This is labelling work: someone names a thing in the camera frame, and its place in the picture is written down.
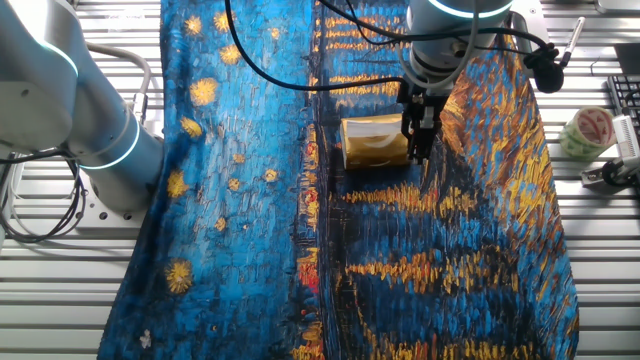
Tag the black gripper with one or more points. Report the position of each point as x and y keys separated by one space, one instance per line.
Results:
x=422 y=102

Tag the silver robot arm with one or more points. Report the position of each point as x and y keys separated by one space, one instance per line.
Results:
x=100 y=125

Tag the gold tissue pack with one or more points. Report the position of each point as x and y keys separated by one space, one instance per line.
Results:
x=370 y=155

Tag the clear tape roll red print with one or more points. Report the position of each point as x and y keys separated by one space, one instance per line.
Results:
x=570 y=141

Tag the black tipped marker pen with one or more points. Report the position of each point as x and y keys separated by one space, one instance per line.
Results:
x=572 y=40

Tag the black tape dispenser tool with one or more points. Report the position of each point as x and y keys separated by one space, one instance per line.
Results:
x=612 y=175

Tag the starry night painted tablecloth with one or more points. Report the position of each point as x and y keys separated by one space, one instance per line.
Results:
x=240 y=200

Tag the black keyboard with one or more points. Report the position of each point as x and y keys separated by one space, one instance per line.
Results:
x=625 y=90

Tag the dark grey box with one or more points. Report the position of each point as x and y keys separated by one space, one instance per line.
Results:
x=627 y=59

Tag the grey flat device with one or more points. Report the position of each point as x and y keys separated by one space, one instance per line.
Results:
x=617 y=5

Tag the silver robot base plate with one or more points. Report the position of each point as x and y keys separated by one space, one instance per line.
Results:
x=115 y=220

